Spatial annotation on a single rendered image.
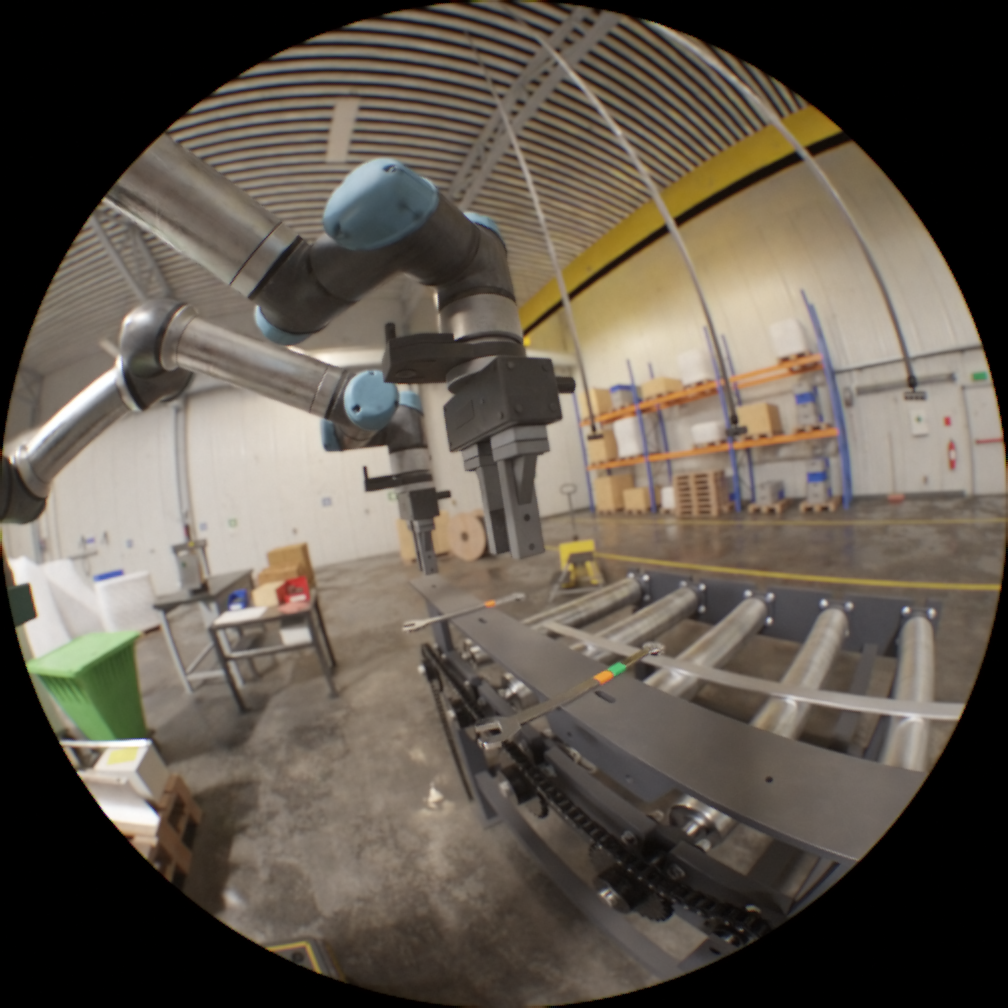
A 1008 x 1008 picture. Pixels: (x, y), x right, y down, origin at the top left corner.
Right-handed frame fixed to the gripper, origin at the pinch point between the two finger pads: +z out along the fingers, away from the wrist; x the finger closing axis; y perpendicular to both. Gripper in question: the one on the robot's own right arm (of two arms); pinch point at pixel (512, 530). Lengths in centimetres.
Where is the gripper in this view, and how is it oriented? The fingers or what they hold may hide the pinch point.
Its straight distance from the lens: 30.3
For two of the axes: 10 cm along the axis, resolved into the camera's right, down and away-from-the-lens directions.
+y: 8.8, -1.6, 4.5
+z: 1.6, 9.9, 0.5
